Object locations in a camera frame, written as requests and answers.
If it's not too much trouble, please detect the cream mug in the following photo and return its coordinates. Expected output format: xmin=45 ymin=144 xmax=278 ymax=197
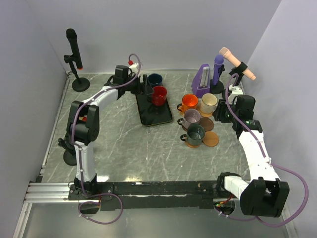
xmin=200 ymin=93 xmax=218 ymax=114

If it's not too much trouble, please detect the dark green mug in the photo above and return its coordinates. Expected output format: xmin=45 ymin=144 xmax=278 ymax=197
xmin=180 ymin=124 xmax=206 ymax=146

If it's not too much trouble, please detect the black serving tray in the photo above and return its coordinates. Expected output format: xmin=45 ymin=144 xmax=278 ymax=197
xmin=136 ymin=95 xmax=173 ymax=126

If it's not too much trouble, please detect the woven rattan coaster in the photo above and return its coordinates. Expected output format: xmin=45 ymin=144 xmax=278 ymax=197
xmin=199 ymin=111 xmax=213 ymax=118

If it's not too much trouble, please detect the black round stand base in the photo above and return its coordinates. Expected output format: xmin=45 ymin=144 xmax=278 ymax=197
xmin=57 ymin=133 xmax=77 ymax=166

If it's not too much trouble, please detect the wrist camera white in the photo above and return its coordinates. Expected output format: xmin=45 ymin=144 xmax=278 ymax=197
xmin=228 ymin=85 xmax=244 ymax=104
xmin=128 ymin=60 xmax=140 ymax=74

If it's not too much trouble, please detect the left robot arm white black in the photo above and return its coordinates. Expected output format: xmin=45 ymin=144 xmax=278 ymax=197
xmin=66 ymin=61 xmax=148 ymax=199

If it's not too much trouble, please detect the orange mug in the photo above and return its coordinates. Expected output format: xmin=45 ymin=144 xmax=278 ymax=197
xmin=177 ymin=94 xmax=199 ymax=115

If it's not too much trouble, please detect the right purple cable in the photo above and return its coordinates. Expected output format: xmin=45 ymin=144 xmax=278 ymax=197
xmin=214 ymin=73 xmax=310 ymax=228

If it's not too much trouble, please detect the purple metronome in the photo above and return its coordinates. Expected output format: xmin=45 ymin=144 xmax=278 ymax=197
xmin=191 ymin=64 xmax=211 ymax=98

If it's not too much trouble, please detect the light wood coaster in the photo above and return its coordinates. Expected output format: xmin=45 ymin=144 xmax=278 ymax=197
xmin=186 ymin=142 xmax=200 ymax=148
xmin=203 ymin=131 xmax=219 ymax=147

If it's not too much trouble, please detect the purple cable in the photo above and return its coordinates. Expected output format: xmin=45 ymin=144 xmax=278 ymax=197
xmin=69 ymin=53 xmax=142 ymax=226
xmin=214 ymin=73 xmax=310 ymax=228

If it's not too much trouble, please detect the lilac mug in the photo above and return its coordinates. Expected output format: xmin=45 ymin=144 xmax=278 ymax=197
xmin=177 ymin=109 xmax=202 ymax=129

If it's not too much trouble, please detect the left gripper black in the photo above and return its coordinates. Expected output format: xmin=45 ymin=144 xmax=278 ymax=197
xmin=124 ymin=75 xmax=155 ymax=96

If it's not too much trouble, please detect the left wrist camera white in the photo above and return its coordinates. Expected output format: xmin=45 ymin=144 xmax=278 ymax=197
xmin=128 ymin=60 xmax=140 ymax=74

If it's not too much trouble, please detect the left black microphone stand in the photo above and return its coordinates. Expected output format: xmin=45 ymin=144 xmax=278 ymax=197
xmin=64 ymin=55 xmax=90 ymax=92

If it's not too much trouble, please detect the red mug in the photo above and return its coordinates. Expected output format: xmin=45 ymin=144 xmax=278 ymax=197
xmin=151 ymin=86 xmax=167 ymax=106

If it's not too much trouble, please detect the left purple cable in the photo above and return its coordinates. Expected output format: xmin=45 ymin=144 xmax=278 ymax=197
xmin=69 ymin=53 xmax=142 ymax=226

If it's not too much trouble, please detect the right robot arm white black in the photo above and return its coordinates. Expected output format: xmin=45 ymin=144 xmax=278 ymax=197
xmin=213 ymin=95 xmax=290 ymax=217

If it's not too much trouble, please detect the purple microphone black stand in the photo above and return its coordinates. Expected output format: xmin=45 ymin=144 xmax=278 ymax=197
xmin=210 ymin=65 xmax=224 ymax=94

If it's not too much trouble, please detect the blue mug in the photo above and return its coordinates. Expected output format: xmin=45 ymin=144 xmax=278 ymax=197
xmin=148 ymin=73 xmax=163 ymax=88

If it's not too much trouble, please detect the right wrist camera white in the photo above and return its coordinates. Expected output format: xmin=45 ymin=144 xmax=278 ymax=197
xmin=228 ymin=85 xmax=244 ymax=104

